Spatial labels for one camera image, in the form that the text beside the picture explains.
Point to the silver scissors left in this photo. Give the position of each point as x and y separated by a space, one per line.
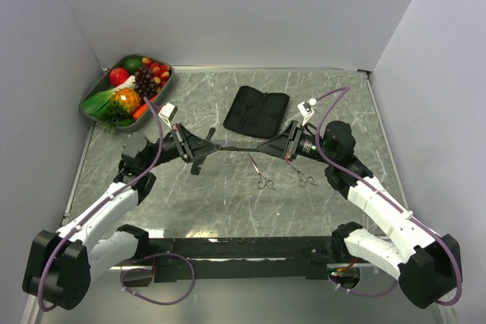
264 181

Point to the black zipper tool case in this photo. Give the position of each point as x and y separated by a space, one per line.
256 114

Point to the dark purple grapes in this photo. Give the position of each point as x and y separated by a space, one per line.
146 83

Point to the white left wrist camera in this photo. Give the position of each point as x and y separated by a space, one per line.
168 112

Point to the red yellow cherries bunch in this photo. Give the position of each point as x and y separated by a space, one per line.
160 70

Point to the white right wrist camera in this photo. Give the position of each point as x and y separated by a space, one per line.
306 110

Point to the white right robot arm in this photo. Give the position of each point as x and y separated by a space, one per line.
425 265

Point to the grey fruit tray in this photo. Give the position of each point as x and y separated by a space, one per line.
104 84

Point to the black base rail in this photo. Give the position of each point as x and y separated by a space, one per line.
241 257

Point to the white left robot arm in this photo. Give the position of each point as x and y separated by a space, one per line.
63 264

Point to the orange pineapple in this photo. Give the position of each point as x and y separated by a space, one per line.
119 111

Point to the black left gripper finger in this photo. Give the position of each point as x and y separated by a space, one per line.
199 144
199 154

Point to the silver scissors right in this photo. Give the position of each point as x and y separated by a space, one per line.
303 179

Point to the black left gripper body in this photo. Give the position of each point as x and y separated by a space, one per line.
171 149

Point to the silver scissors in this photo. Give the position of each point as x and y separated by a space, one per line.
303 179
264 181

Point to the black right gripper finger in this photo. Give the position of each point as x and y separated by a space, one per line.
273 149
283 140

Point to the red apple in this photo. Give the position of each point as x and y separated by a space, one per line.
117 76

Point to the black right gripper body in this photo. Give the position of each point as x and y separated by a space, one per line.
306 147

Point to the green lime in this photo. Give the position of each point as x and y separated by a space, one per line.
131 65

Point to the orange carrot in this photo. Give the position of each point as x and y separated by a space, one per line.
139 112

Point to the green bok choy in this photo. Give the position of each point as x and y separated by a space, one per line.
94 104

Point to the black handled razor comb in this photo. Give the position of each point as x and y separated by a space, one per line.
197 165

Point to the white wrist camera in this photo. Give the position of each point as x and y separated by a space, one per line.
168 112
306 110

